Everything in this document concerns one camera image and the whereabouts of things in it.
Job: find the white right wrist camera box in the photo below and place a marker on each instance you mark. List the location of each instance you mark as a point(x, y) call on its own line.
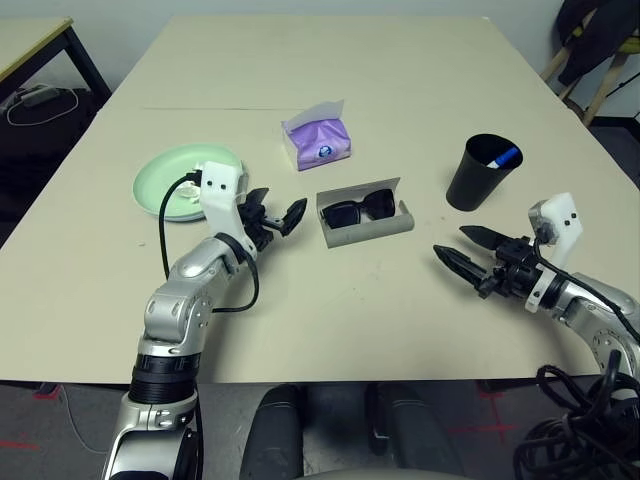
point(562, 220)

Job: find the blue marker in cup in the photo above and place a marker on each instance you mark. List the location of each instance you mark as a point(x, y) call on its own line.
point(505, 157)

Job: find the wooden stool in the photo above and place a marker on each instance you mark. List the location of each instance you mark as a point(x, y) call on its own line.
point(600, 95)

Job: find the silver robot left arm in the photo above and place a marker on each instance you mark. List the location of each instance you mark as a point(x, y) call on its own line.
point(195, 270)

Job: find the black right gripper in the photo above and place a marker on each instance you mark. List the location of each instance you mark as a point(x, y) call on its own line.
point(515, 272)

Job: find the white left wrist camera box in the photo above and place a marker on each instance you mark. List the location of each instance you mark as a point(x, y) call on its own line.
point(220, 190)

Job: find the black sunglasses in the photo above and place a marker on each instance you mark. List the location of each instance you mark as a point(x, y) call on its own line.
point(345, 215)

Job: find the purple tissue pack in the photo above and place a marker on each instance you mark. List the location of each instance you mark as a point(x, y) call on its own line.
point(320, 140)

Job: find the yellow seat cushion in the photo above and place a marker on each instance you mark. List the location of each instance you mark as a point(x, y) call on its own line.
point(631, 47)

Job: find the grey open glasses case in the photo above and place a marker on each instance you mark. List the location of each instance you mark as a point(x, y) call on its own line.
point(370, 232)

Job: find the white tissue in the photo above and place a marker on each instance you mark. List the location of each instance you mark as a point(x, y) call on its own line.
point(189, 192)

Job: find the black plastic cup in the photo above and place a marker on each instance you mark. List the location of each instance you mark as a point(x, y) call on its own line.
point(470, 185)

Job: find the dark grey robot leg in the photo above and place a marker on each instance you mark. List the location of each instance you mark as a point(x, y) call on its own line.
point(275, 430)
point(405, 430)

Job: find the light green plate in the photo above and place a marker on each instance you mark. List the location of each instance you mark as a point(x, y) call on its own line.
point(150, 185)

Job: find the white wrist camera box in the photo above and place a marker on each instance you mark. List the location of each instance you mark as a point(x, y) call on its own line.
point(220, 190)
point(562, 220)

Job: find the beige side table black frame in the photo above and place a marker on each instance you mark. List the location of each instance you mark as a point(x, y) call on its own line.
point(25, 40)

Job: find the dark grey robot right leg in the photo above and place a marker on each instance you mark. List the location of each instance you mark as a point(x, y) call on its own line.
point(405, 430)

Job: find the dark grey robot left leg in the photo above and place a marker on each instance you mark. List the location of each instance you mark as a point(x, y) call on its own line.
point(275, 430)

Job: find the grey power adapter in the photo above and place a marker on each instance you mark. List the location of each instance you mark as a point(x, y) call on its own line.
point(37, 96)

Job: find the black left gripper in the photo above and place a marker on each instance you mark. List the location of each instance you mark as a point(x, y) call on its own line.
point(257, 222)

